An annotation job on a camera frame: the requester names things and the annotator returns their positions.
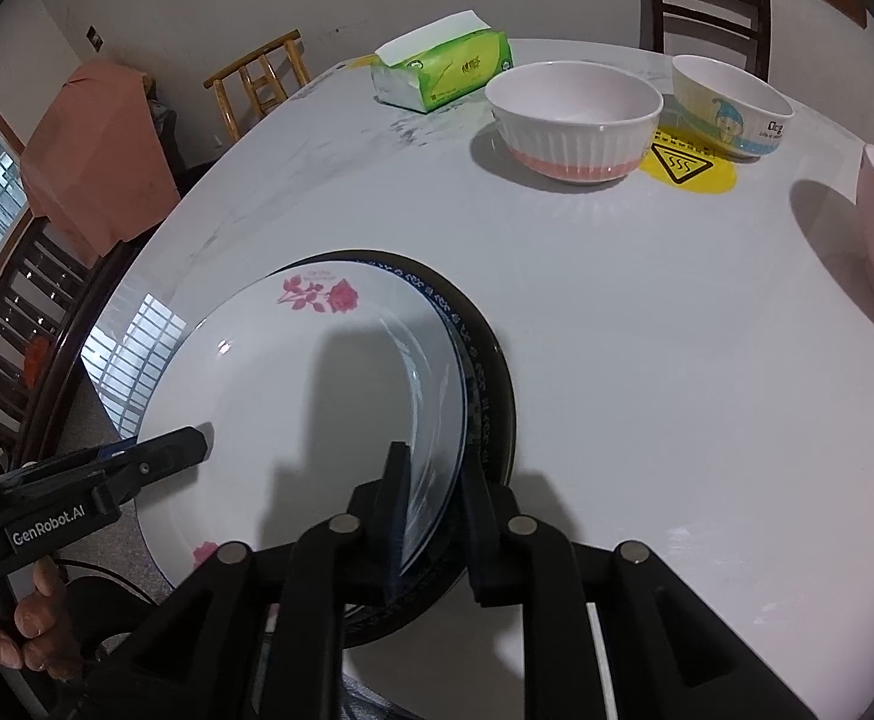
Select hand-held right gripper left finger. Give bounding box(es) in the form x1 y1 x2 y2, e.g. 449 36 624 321
80 441 415 720

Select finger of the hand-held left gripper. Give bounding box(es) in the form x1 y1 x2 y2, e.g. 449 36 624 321
0 444 142 484
2 426 209 512

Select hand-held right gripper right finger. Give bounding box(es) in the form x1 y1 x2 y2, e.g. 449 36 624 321
458 457 821 720

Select white plate with pink flowers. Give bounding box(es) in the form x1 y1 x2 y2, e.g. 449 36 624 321
135 262 468 605

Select large blue floral plate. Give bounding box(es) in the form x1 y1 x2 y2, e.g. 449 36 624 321
287 249 517 650

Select white ribbed bowl pink base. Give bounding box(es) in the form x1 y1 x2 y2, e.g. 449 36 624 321
485 62 665 186

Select white bowl with cartoon print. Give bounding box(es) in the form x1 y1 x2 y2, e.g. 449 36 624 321
669 54 795 164

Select person's left hand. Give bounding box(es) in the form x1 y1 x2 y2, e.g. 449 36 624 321
0 559 84 682

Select small orange object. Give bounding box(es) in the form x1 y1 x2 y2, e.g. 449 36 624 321
24 337 53 385

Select pink cloth cover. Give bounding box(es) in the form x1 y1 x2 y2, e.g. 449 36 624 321
20 60 183 256

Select bamboo chair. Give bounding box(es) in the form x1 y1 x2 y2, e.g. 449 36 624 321
204 30 312 143

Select green tissue pack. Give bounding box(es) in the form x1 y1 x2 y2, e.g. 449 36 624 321
369 10 517 115

